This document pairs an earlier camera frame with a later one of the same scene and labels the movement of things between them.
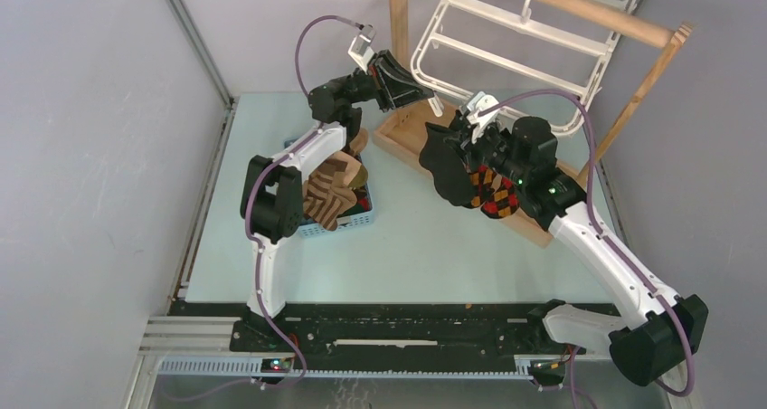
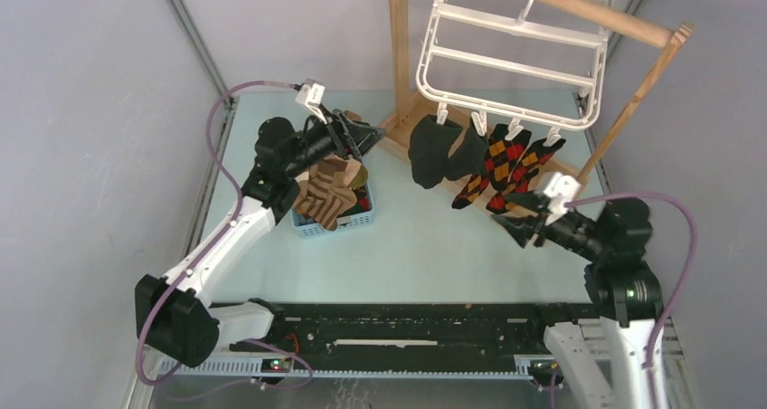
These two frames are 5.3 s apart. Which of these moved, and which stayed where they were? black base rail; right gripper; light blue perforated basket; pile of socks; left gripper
Moved: right gripper; left gripper
Stayed: black base rail; light blue perforated basket; pile of socks
